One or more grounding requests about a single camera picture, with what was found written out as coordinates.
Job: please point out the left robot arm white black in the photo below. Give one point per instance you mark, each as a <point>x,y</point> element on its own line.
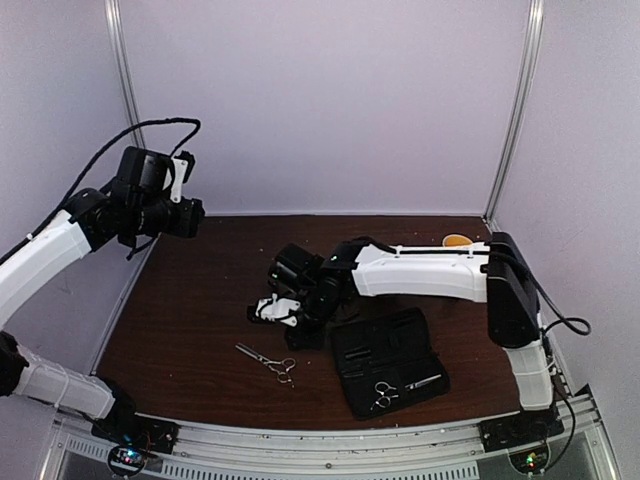
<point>143,199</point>

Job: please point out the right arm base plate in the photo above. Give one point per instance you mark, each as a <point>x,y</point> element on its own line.
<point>519,429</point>

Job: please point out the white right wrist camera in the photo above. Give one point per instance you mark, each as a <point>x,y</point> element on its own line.
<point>275,309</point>

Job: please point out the right aluminium frame post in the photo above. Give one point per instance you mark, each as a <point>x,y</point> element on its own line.
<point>528,64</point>

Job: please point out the black tool case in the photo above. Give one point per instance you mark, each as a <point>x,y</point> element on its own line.
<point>387,364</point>

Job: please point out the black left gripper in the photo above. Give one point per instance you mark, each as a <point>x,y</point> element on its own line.
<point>188,224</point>

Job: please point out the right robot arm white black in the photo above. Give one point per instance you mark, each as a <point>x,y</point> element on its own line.
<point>493,273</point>

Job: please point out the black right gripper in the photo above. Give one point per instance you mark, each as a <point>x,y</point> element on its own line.
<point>313,341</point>

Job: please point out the left aluminium frame post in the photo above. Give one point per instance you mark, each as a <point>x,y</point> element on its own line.
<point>118,45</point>

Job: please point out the white mug yellow inside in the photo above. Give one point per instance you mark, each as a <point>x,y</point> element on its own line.
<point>456,241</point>

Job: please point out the front aluminium rail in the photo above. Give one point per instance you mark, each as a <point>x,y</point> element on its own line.
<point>453,450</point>

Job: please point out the silver thinning scissors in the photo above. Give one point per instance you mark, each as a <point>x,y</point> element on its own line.
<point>281,368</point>

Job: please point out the aluminium frame post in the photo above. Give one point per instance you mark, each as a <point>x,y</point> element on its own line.
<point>528,64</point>
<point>118,45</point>

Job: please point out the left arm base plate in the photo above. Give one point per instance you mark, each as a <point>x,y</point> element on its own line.
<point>145,434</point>

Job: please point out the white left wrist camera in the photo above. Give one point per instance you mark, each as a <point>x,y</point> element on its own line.
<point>178,173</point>

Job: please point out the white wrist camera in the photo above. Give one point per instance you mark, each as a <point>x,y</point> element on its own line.
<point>275,309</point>
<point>178,173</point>

